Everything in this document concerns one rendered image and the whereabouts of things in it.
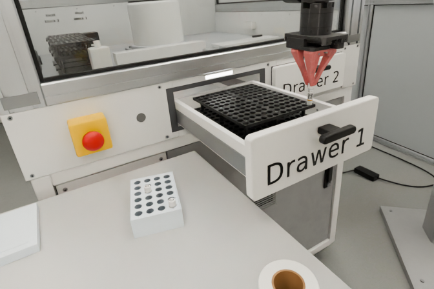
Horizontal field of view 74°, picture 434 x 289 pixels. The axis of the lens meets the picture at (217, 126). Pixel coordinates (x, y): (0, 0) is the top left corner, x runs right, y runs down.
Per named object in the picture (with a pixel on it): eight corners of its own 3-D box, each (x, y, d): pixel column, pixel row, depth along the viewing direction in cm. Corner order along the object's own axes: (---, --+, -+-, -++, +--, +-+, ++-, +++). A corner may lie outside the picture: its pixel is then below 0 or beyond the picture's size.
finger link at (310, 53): (309, 91, 55) (312, 40, 51) (283, 83, 60) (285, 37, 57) (334, 85, 58) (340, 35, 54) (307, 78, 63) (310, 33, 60)
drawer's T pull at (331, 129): (356, 133, 47) (357, 125, 46) (323, 146, 44) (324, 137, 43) (338, 126, 50) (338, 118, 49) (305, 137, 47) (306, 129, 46)
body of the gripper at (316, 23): (323, 49, 50) (327, 2, 47) (282, 42, 58) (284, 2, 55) (348, 44, 52) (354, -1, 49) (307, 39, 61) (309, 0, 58)
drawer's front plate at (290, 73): (343, 86, 97) (346, 52, 93) (275, 105, 85) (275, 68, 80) (338, 84, 99) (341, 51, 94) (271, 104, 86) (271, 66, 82)
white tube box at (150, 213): (184, 226, 50) (181, 208, 48) (134, 239, 48) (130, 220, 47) (174, 186, 61) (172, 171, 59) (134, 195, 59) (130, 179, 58)
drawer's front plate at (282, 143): (371, 149, 58) (380, 96, 53) (252, 202, 45) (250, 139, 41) (363, 146, 59) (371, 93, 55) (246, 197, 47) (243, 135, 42)
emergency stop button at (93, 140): (106, 148, 58) (102, 130, 57) (85, 155, 56) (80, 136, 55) (104, 143, 61) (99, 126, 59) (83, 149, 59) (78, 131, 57)
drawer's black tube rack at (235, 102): (313, 132, 62) (315, 104, 60) (246, 157, 55) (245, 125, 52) (252, 106, 80) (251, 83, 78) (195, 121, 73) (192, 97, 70)
